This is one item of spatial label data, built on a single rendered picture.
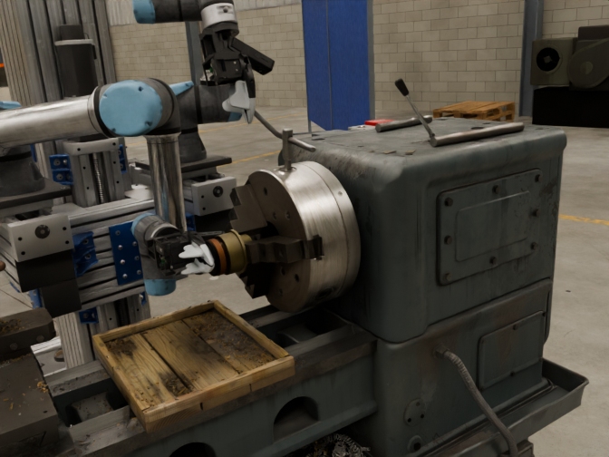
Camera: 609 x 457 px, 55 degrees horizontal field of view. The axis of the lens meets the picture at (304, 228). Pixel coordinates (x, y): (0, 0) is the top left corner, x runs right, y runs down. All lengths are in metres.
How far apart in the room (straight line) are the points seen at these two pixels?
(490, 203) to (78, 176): 1.14
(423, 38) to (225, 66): 11.50
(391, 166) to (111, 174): 0.96
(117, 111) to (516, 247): 0.96
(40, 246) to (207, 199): 0.47
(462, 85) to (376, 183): 11.17
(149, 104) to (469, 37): 11.12
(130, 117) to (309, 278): 0.51
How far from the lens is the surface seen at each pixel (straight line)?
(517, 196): 1.44
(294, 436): 1.29
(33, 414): 1.02
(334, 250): 1.16
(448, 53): 12.45
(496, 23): 12.00
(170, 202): 1.50
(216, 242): 1.19
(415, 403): 1.40
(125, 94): 1.31
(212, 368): 1.20
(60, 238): 1.57
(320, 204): 1.16
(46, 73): 1.86
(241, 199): 1.26
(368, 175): 1.20
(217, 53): 1.30
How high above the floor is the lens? 1.48
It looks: 17 degrees down
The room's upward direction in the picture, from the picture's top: 3 degrees counter-clockwise
